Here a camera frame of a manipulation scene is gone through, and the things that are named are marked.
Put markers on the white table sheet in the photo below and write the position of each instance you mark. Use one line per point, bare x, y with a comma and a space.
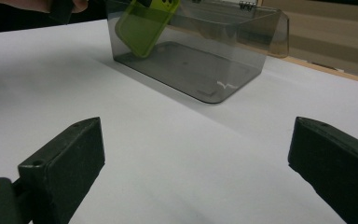
174, 155

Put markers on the wooden table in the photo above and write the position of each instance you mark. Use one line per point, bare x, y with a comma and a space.
338, 72

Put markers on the green phone case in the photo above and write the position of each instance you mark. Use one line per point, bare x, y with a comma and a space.
143, 29

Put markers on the wooden desk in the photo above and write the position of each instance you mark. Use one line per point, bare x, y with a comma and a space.
332, 34

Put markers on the grey transparent plastic box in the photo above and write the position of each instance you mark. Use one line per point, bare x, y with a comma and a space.
199, 65

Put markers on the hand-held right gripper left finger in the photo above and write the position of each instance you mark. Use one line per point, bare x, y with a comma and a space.
65, 168

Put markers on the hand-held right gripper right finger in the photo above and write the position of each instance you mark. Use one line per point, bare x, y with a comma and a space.
335, 165

